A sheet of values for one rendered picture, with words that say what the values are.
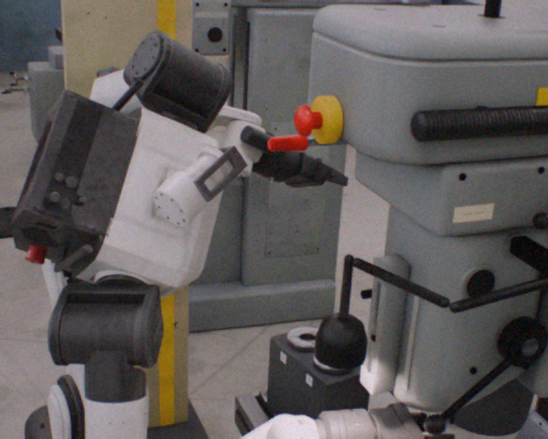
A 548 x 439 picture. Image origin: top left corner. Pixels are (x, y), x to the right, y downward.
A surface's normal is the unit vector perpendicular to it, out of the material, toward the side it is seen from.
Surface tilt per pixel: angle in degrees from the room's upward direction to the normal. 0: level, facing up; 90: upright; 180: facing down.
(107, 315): 22
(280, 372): 90
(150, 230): 58
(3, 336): 0
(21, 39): 90
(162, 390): 90
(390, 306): 90
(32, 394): 0
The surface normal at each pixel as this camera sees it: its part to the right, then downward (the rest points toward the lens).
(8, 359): 0.05, -0.93
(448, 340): -0.11, 0.37
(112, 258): 0.22, 0.45
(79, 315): -0.02, -0.63
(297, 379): -0.85, 0.16
